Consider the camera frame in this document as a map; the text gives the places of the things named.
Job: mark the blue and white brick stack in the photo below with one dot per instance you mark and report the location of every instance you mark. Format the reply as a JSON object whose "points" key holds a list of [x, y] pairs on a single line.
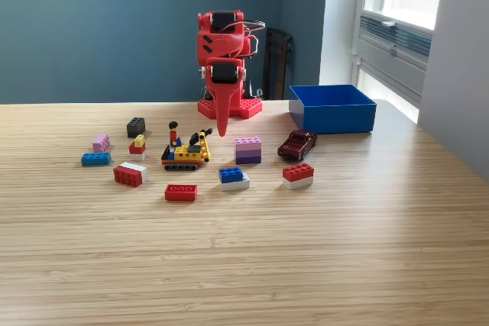
{"points": [[229, 176]]}

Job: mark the dark red toy car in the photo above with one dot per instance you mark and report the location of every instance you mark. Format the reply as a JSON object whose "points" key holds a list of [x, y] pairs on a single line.
{"points": [[296, 146]]}

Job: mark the pink building brick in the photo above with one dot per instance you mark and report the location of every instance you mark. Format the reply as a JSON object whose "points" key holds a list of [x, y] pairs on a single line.
{"points": [[101, 143]]}

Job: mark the blue plastic bin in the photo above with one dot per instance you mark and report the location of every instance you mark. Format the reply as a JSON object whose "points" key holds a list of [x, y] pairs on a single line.
{"points": [[336, 118]]}

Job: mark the pink and purple brick stack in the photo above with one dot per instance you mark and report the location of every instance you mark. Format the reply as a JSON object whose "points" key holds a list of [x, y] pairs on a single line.
{"points": [[248, 152]]}

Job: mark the dark folded chair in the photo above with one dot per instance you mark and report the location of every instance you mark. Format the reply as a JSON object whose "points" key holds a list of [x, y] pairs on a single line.
{"points": [[277, 66]]}

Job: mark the toy figure red shirt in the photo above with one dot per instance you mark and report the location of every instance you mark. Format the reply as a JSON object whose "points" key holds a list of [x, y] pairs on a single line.
{"points": [[173, 136]]}

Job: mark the small yellow toy digger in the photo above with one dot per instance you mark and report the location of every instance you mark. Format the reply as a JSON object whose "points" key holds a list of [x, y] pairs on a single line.
{"points": [[185, 154]]}

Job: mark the black building brick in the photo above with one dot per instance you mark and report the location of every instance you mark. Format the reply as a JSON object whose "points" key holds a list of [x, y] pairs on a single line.
{"points": [[135, 127]]}

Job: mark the red building brick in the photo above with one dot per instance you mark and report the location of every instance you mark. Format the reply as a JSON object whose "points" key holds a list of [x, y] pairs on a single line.
{"points": [[180, 193]]}

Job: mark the yellow red white brick stack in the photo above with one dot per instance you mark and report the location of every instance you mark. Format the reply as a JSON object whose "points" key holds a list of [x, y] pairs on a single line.
{"points": [[137, 148]]}

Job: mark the red on white brick stack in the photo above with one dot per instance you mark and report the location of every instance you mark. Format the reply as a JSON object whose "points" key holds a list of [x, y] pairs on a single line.
{"points": [[298, 173]]}

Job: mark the red and white tipped brick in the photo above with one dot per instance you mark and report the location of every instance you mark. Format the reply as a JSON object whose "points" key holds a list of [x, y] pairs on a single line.
{"points": [[128, 177]]}

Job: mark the blue flat building brick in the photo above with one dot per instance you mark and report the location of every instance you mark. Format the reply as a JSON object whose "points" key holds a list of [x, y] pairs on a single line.
{"points": [[95, 160]]}

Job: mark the grey window vent unit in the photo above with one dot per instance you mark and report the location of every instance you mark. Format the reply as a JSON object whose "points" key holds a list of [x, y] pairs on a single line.
{"points": [[393, 62]]}

